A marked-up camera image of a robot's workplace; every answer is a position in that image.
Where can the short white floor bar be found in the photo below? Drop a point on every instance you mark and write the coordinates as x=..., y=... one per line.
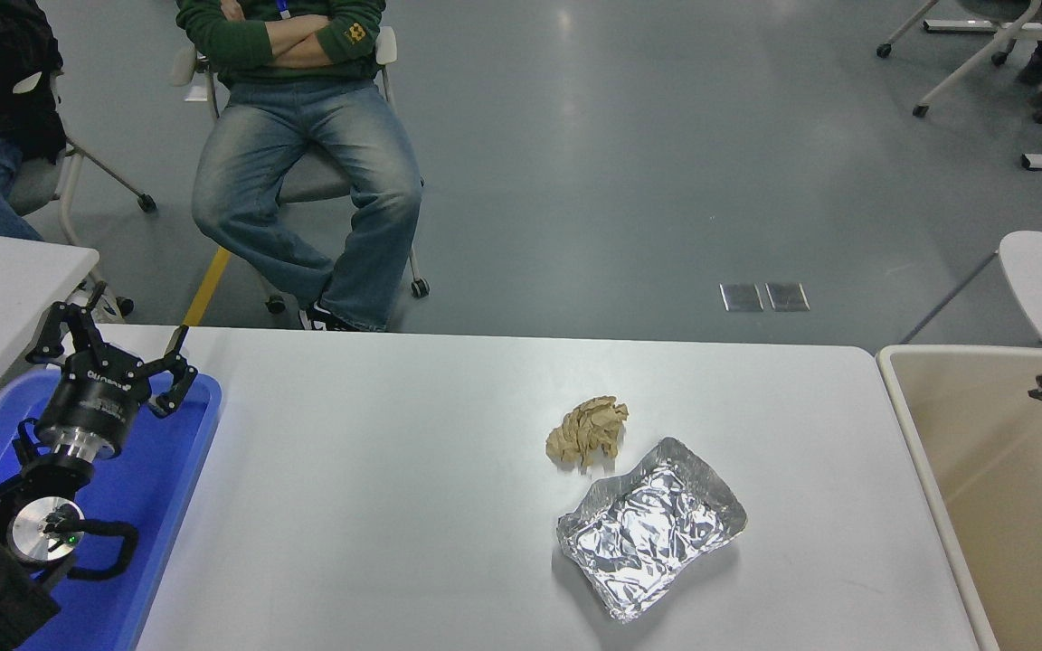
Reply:
x=955, y=26

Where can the blue plastic tray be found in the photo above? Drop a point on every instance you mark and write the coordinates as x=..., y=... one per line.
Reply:
x=150, y=506

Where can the crumpled tan paper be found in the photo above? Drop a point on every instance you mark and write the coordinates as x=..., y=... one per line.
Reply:
x=586, y=430

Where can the person's left hand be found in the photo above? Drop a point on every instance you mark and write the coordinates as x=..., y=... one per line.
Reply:
x=232, y=8

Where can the foil tray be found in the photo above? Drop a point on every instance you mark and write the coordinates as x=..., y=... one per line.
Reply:
x=648, y=529

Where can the silver floor plate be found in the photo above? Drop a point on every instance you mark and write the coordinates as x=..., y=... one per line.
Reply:
x=742, y=297
x=787, y=297

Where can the person's left forearm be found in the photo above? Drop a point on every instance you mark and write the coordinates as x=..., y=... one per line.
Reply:
x=299, y=58

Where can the grey swivel chair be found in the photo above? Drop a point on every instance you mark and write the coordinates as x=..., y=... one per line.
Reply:
x=313, y=185

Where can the white-framed wheeled chair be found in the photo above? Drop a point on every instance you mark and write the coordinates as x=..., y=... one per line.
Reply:
x=973, y=59

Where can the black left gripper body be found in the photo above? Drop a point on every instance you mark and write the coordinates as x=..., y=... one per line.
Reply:
x=91, y=400

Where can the person's right forearm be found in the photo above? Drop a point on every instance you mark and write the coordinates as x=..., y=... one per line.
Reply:
x=302, y=27

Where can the large pale bin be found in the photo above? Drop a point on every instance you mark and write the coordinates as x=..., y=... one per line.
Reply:
x=991, y=506

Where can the grey chair with white frame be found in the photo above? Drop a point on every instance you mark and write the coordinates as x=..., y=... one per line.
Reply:
x=28, y=185

